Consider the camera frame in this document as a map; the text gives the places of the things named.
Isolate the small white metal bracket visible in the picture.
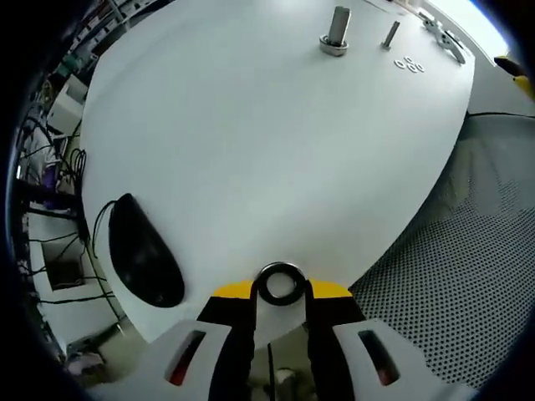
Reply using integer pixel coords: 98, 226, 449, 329
419, 11, 467, 65

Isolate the white cabinet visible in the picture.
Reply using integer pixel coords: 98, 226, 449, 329
50, 78, 89, 131

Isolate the black mouse cable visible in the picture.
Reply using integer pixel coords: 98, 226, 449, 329
92, 199, 120, 262

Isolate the black computer mouse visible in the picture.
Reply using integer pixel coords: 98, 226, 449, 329
108, 192, 186, 309

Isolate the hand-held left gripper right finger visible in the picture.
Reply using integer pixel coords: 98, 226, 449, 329
304, 278, 436, 401

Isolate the thin metal threaded stud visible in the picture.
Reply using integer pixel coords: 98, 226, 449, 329
380, 20, 401, 49

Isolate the grey mesh office chair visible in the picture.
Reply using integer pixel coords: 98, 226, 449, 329
349, 111, 535, 396

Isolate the thick metal threaded stud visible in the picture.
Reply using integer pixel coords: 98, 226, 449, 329
318, 5, 353, 58

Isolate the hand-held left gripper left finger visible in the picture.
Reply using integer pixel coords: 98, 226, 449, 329
145, 279, 257, 401

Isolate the black cable bundle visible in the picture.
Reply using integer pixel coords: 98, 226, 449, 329
15, 115, 123, 321

